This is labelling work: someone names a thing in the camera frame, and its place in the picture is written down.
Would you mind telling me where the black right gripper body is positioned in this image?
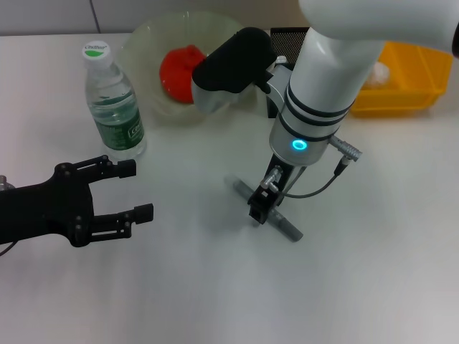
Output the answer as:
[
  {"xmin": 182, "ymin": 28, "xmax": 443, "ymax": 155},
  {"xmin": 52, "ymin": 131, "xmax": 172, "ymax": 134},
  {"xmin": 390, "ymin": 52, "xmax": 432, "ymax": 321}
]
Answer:
[{"xmin": 257, "ymin": 153, "xmax": 306, "ymax": 201}]

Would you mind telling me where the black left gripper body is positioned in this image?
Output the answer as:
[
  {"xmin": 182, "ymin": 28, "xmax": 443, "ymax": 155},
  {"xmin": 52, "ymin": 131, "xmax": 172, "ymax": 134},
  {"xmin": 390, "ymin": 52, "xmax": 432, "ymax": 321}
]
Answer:
[{"xmin": 0, "ymin": 163, "xmax": 96, "ymax": 248}]

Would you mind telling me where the grey pen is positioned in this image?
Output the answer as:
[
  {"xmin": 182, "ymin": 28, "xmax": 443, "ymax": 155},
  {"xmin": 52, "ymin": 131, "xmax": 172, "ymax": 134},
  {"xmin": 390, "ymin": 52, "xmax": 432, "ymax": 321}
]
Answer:
[{"xmin": 224, "ymin": 174, "xmax": 304, "ymax": 244}]

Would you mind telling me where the clear green-label water bottle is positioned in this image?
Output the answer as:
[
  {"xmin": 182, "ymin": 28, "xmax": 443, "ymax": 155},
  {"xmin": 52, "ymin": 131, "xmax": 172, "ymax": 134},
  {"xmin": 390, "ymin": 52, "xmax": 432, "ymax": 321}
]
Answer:
[{"xmin": 81, "ymin": 41, "xmax": 148, "ymax": 161}]

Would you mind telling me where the white paper ball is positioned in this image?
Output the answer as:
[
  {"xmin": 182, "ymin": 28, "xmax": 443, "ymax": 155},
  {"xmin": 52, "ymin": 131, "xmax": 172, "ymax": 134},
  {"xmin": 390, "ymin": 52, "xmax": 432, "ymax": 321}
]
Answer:
[{"xmin": 364, "ymin": 61, "xmax": 391, "ymax": 89}]

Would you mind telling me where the red-orange fruit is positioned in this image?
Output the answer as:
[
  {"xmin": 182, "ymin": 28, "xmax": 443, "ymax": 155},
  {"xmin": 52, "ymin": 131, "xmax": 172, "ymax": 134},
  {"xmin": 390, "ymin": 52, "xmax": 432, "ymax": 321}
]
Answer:
[{"xmin": 159, "ymin": 44, "xmax": 209, "ymax": 105}]

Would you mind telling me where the wavy glass fruit bowl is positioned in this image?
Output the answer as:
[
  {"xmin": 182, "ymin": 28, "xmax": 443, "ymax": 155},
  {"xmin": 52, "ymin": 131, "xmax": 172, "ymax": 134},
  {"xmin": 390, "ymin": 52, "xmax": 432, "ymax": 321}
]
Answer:
[{"xmin": 120, "ymin": 11, "xmax": 252, "ymax": 127}]

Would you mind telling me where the black mesh pen holder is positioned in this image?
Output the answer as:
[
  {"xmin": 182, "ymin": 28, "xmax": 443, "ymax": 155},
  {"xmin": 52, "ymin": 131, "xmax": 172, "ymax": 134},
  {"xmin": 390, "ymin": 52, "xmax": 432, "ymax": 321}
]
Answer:
[{"xmin": 267, "ymin": 27, "xmax": 311, "ymax": 119}]

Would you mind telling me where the yellow plastic bin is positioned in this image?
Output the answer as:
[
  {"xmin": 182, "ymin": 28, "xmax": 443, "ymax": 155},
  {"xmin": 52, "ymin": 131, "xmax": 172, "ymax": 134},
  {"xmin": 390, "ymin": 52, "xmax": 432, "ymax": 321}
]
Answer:
[{"xmin": 349, "ymin": 41, "xmax": 453, "ymax": 118}]

